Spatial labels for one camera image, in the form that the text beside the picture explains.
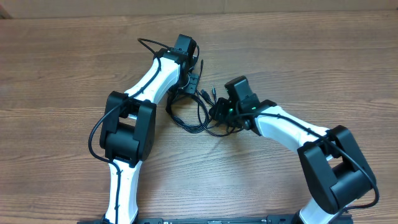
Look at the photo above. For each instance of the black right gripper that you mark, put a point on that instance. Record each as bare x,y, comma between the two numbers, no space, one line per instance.
217,112

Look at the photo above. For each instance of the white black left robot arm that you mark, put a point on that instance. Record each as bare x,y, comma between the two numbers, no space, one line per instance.
128,124

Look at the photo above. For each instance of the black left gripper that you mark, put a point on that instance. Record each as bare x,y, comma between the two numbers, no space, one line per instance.
191,89

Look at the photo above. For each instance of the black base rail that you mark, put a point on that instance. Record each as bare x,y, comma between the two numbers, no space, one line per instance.
217,220

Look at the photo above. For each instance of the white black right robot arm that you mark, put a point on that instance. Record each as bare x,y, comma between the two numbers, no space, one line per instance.
337,173

